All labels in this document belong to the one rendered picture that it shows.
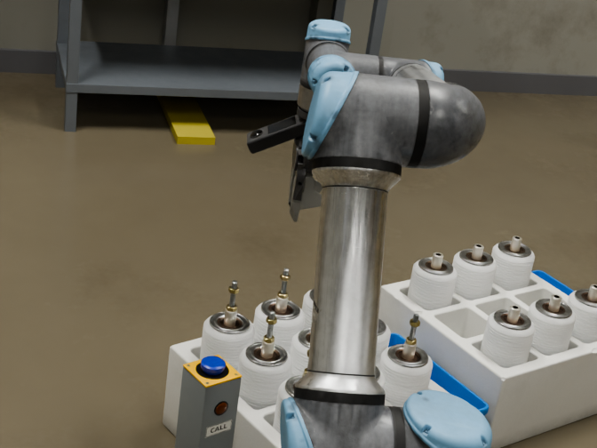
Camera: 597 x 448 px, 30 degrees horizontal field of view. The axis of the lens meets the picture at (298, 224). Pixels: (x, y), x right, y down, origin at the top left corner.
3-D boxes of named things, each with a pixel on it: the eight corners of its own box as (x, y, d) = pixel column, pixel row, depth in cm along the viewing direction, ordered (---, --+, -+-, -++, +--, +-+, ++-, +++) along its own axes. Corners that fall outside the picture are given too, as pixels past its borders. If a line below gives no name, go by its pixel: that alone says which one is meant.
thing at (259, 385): (221, 426, 208) (231, 344, 200) (268, 419, 212) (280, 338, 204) (240, 458, 200) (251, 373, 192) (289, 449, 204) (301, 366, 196)
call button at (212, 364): (229, 375, 180) (230, 364, 179) (208, 381, 178) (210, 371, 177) (215, 363, 183) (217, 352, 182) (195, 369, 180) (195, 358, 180)
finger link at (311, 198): (322, 228, 201) (328, 179, 198) (289, 225, 200) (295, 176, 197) (320, 223, 204) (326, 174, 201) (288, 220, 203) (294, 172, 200)
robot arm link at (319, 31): (309, 28, 185) (306, 14, 192) (300, 91, 189) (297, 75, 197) (355, 33, 185) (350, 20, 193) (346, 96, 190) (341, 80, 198)
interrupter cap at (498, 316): (538, 327, 221) (539, 324, 221) (511, 334, 217) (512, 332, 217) (512, 308, 226) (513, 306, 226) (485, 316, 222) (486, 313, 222)
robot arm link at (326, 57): (383, 66, 177) (374, 45, 187) (313, 59, 175) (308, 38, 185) (375, 112, 180) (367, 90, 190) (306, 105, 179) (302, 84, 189)
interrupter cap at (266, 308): (262, 320, 209) (262, 316, 209) (258, 300, 216) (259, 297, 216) (302, 323, 211) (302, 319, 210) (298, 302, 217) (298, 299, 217)
